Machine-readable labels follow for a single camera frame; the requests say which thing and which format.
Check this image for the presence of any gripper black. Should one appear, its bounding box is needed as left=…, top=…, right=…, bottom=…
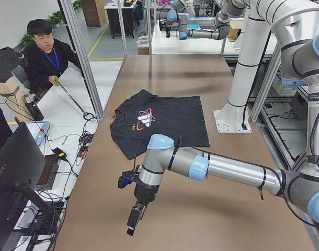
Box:
left=127, top=182, right=158, bottom=235
left=162, top=22, right=170, bottom=38

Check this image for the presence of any black t-shirt with logo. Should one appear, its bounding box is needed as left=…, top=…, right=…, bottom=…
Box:
left=110, top=89, right=210, bottom=159

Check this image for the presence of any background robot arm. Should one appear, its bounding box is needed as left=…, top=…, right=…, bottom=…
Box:
left=170, top=0, right=196, bottom=17

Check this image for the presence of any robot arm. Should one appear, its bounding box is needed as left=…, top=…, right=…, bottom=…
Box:
left=118, top=1, right=319, bottom=235
left=159, top=1, right=247, bottom=40

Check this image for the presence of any blue plastic bin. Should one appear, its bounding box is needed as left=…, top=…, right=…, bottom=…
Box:
left=187, top=24, right=200, bottom=29

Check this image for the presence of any cardboard box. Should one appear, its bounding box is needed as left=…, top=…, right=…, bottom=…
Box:
left=227, top=20, right=244, bottom=41

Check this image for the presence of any grey orange usb hub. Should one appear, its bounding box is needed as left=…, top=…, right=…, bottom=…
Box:
left=78, top=132, right=94, bottom=146
left=77, top=148, right=88, bottom=158

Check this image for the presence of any black power adapter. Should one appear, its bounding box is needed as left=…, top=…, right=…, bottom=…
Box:
left=52, top=147, right=67, bottom=159

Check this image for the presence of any seated man in black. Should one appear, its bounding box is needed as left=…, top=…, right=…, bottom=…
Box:
left=23, top=19, right=81, bottom=100

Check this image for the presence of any teach pendant blue grey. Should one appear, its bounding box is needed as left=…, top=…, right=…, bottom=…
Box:
left=25, top=121, right=50, bottom=146

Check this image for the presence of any black Huawei monitor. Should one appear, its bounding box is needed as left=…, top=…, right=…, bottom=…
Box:
left=0, top=122, right=49, bottom=250

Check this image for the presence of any black water bottle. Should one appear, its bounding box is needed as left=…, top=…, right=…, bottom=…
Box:
left=24, top=94, right=44, bottom=121

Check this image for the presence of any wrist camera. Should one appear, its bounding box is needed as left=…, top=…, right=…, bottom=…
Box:
left=118, top=170, right=139, bottom=189

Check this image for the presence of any aluminium frame post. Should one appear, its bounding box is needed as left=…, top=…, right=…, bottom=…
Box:
left=58, top=1, right=105, bottom=121

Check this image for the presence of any green handled grabber stick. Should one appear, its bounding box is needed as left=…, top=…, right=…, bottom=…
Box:
left=54, top=76, right=95, bottom=120

